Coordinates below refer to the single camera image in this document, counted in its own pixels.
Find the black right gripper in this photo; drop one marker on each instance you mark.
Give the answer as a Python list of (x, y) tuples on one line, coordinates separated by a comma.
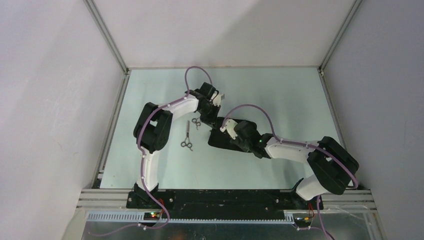
[(236, 140)]

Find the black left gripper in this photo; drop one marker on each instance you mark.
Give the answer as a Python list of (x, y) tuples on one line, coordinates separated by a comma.
[(211, 120)]

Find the silver hair scissors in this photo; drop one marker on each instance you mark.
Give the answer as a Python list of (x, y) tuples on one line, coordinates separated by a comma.
[(197, 122)]

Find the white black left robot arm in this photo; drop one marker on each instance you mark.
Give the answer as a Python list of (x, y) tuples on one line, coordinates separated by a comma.
[(152, 130)]

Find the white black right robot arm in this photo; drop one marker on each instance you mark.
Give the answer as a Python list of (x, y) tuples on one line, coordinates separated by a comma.
[(333, 168)]

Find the silver thinning shears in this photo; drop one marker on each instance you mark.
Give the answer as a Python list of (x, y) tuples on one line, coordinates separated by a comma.
[(186, 143)]

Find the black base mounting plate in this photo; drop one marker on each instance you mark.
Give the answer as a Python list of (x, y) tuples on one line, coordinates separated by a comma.
[(226, 203)]

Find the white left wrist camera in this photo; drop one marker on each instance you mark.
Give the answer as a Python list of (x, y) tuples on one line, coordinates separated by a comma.
[(217, 99)]

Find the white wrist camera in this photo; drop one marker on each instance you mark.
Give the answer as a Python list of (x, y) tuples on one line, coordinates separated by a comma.
[(228, 126), (217, 99)]

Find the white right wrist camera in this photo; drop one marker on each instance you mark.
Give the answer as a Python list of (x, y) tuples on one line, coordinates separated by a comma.
[(228, 126)]

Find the grey slotted cable duct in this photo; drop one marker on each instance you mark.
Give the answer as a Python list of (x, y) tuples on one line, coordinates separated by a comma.
[(144, 217)]

